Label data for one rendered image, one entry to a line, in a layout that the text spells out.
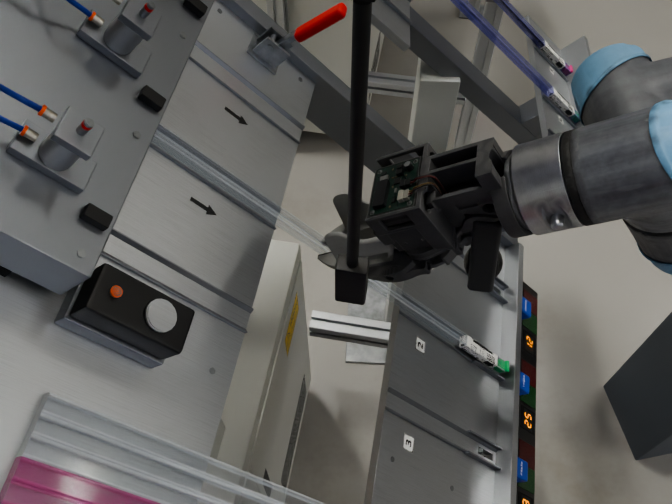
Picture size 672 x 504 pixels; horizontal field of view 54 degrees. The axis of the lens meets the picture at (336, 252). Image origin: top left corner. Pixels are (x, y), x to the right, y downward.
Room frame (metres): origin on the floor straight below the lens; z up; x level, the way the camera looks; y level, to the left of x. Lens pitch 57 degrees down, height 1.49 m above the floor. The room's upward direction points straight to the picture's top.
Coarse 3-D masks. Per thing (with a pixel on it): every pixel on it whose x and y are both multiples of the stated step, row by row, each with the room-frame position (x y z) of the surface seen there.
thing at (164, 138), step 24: (168, 144) 0.37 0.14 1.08; (192, 168) 0.37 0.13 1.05; (216, 168) 0.38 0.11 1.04; (240, 192) 0.37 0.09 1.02; (264, 216) 0.36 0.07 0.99; (288, 216) 0.37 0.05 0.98; (312, 240) 0.35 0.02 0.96; (384, 288) 0.34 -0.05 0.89; (408, 312) 0.34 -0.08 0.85; (432, 312) 0.34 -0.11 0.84; (456, 336) 0.33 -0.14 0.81
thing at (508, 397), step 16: (512, 256) 0.48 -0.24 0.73; (512, 272) 0.46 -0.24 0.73; (512, 288) 0.43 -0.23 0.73; (512, 304) 0.41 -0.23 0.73; (512, 320) 0.39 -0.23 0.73; (512, 336) 0.36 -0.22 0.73; (512, 352) 0.34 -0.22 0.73; (512, 368) 0.32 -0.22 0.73; (512, 384) 0.30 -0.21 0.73; (512, 400) 0.28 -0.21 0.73; (512, 416) 0.26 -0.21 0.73; (512, 432) 0.24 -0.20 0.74; (512, 448) 0.22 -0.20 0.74; (496, 464) 0.21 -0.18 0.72; (512, 464) 0.20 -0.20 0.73; (496, 480) 0.19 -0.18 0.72; (512, 480) 0.18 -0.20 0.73; (496, 496) 0.17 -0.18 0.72; (512, 496) 0.17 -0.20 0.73
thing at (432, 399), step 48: (432, 288) 0.38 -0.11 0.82; (432, 336) 0.32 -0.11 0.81; (480, 336) 0.35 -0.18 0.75; (384, 384) 0.25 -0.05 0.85; (432, 384) 0.27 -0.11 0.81; (480, 384) 0.29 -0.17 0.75; (384, 432) 0.20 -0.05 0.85; (432, 432) 0.22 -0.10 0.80; (480, 432) 0.24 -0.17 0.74; (384, 480) 0.16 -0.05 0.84; (432, 480) 0.17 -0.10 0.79; (480, 480) 0.18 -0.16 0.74
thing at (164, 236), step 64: (192, 64) 0.48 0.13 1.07; (256, 64) 0.53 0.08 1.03; (192, 128) 0.41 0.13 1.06; (256, 128) 0.45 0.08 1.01; (192, 192) 0.35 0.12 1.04; (128, 256) 0.27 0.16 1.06; (192, 256) 0.29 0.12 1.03; (256, 256) 0.32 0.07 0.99; (0, 320) 0.20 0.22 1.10; (192, 320) 0.24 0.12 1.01; (0, 384) 0.16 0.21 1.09; (64, 384) 0.17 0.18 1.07; (128, 384) 0.18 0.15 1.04; (192, 384) 0.19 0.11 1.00; (0, 448) 0.12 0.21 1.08; (192, 448) 0.15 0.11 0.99
